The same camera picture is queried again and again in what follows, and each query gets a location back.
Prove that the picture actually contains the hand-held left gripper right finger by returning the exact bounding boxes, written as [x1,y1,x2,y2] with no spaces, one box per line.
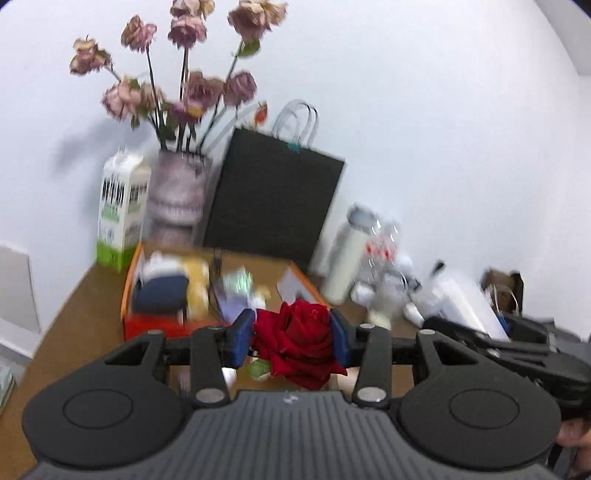
[329,308,469,409]

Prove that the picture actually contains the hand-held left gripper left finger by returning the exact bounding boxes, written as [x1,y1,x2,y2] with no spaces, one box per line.
[105,310,256,409]

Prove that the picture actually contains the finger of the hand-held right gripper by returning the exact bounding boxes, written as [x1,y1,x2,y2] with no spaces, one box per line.
[501,314,555,329]
[422,316,513,358]

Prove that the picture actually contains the red rose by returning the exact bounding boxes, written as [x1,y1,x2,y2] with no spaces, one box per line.
[253,299,348,391]

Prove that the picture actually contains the white and yellow plush toy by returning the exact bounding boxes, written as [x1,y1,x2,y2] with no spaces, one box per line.
[139,251,211,324]

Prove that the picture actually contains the red cardboard box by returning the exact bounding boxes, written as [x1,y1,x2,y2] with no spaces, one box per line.
[121,242,331,342]

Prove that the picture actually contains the wooden desktop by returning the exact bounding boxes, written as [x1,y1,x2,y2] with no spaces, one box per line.
[0,265,591,480]

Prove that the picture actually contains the person's right hand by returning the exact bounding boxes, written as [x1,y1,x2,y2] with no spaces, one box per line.
[556,415,591,462]

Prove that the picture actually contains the purple burlap pouch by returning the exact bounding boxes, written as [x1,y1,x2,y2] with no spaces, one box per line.
[217,293,266,324]

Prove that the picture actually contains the brown paper bag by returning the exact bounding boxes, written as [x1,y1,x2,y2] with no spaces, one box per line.
[480,268,525,315]

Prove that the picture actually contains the glass cup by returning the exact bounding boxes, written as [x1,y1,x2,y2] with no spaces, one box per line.
[365,272,409,330]

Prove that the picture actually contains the iridescent organza bag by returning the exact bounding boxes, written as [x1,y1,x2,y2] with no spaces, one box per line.
[222,271,254,296]

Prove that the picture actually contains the white thermos bottle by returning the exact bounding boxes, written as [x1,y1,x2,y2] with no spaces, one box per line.
[318,205,377,303]

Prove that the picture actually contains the clear plastic water bottle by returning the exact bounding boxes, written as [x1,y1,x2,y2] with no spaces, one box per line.
[379,222,403,278]
[359,226,386,283]

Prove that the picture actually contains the navy zipper pouch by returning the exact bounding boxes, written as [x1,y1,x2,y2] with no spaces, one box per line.
[131,274,189,317]

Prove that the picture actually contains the black paper bag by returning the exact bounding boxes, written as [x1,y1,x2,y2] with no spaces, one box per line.
[202,100,346,273]

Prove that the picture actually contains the purple ceramic vase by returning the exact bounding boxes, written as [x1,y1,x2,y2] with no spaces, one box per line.
[145,150,214,247]

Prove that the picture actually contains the white green milk carton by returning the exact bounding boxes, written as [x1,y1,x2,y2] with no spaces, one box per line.
[95,148,152,273]

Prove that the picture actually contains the dried pink flowers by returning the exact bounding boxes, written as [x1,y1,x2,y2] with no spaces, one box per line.
[69,0,289,155]

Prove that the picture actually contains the white wall cabinet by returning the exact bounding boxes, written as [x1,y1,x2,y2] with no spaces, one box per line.
[0,244,42,356]

